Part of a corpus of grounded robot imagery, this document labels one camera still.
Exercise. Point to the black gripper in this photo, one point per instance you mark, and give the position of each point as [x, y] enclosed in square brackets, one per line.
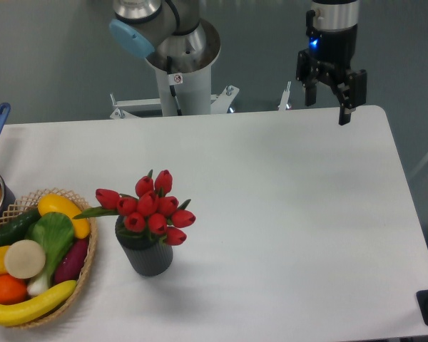
[327, 60]

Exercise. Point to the red tulip bouquet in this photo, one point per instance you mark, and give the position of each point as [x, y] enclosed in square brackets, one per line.
[149, 217]

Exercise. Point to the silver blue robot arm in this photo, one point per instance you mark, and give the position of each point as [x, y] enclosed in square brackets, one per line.
[181, 47]

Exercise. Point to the dark grey ribbed vase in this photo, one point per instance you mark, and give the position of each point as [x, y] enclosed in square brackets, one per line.
[147, 257]

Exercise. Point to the yellow squash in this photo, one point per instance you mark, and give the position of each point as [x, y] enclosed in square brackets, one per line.
[57, 203]

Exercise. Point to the green bok choy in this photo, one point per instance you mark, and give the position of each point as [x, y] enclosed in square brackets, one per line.
[54, 233]

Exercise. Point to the purple sweet potato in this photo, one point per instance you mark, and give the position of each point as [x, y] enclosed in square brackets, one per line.
[72, 264]

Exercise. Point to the woven wicker basket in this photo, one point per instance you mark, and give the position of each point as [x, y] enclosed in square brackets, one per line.
[30, 201]

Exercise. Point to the green cucumber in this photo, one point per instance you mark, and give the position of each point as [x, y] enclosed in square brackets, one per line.
[16, 229]

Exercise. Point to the beige round slice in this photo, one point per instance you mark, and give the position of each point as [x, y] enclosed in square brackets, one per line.
[24, 259]

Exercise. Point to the orange fruit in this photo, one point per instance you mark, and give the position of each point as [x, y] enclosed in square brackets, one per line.
[12, 290]

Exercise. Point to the yellow banana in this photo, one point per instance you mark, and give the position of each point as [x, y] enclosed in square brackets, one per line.
[27, 311]

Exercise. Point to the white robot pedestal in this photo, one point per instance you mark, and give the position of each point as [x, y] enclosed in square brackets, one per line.
[180, 94]

